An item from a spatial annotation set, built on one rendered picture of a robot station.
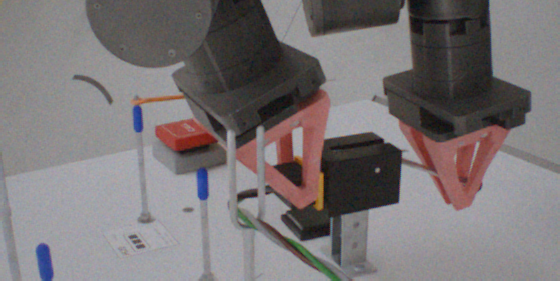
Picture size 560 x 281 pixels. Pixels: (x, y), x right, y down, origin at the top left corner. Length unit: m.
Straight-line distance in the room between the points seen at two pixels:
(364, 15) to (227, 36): 0.10
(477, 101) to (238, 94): 0.17
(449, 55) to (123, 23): 0.24
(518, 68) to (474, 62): 1.43
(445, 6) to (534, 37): 1.48
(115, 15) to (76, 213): 0.32
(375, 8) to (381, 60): 1.77
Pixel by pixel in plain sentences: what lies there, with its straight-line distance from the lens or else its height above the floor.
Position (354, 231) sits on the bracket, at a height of 1.11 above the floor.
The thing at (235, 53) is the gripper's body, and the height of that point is 1.27.
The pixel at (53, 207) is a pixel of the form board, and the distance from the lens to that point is 0.62.
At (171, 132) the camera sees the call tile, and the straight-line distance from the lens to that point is 0.67.
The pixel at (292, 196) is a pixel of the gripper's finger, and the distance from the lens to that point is 0.44.
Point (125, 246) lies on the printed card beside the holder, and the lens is 0.54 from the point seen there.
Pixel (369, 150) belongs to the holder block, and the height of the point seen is 1.14.
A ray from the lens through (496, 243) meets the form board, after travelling 0.56.
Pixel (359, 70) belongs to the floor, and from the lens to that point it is 2.25.
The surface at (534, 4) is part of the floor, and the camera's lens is 1.99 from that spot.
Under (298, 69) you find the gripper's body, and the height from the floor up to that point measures 1.24.
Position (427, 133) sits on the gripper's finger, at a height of 1.11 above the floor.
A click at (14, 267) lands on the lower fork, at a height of 1.30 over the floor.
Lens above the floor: 1.47
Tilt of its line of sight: 37 degrees down
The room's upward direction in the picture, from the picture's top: 60 degrees counter-clockwise
